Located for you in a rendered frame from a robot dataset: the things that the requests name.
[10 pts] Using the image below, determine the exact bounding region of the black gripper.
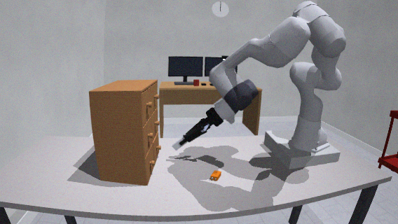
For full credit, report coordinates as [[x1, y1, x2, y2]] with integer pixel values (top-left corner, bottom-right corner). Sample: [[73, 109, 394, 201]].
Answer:
[[172, 107, 224, 151]]

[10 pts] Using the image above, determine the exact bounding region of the brown wooden chest of drawers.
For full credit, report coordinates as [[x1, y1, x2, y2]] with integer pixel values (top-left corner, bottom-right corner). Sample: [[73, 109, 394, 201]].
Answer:
[[89, 80, 158, 186]]

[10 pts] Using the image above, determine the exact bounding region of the brown wooden drawer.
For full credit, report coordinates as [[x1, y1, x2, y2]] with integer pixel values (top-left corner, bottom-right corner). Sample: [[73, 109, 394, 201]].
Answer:
[[153, 132, 161, 163], [143, 117, 153, 155], [145, 145, 155, 182], [151, 83, 159, 112], [142, 87, 152, 124], [151, 108, 160, 140]]

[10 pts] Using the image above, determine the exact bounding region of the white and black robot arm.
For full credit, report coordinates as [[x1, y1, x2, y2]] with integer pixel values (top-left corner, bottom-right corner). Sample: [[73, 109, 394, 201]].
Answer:
[[209, 1, 346, 153]]

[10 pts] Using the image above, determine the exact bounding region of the orange nine-volt battery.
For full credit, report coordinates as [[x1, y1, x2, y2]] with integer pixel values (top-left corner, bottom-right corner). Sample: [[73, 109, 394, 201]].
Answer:
[[210, 170, 221, 181]]

